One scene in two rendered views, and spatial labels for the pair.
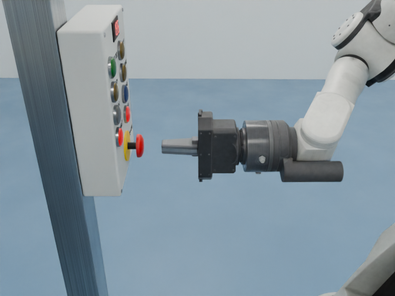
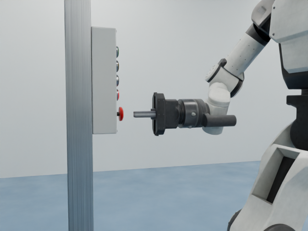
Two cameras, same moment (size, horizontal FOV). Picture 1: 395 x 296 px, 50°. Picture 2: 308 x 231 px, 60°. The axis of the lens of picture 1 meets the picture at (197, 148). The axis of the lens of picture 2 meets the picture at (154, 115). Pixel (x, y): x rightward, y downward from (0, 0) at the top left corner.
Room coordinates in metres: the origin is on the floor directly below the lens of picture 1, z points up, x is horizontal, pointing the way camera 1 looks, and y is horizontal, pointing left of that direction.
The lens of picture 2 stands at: (-0.12, 0.21, 0.91)
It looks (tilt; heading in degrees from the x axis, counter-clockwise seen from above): 3 degrees down; 344
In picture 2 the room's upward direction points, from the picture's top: straight up
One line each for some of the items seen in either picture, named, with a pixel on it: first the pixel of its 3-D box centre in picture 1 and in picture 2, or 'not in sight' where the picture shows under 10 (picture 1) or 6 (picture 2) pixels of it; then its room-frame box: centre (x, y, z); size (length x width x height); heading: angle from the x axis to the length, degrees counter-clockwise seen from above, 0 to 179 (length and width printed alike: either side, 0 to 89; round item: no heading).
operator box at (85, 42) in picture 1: (103, 99); (101, 83); (0.62, 0.15, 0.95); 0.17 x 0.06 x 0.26; 0
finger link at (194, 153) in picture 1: (180, 150); (144, 117); (0.62, 0.03, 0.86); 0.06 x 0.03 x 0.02; 90
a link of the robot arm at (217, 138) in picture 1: (233, 147); (174, 113); (0.62, -0.06, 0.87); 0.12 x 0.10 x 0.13; 90
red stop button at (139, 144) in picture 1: (130, 145); (115, 113); (0.62, 0.11, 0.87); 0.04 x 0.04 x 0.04; 0
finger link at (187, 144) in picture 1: (180, 142); (144, 111); (0.62, 0.03, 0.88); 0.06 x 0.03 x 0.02; 90
